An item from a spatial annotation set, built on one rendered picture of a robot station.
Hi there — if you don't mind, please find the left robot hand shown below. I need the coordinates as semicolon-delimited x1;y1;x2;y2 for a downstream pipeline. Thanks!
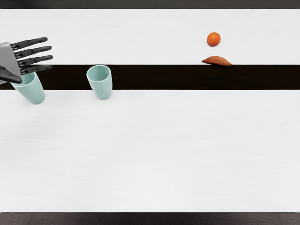
0;37;53;84

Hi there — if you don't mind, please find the light teal cup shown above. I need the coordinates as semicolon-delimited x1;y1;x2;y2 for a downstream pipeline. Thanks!
86;65;113;101
11;72;45;105

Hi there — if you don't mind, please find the orange fruit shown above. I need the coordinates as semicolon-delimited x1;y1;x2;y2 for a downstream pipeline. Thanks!
206;32;221;47

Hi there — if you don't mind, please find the brown sweet potato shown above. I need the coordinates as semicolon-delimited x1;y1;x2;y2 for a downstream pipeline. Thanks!
201;55;233;67

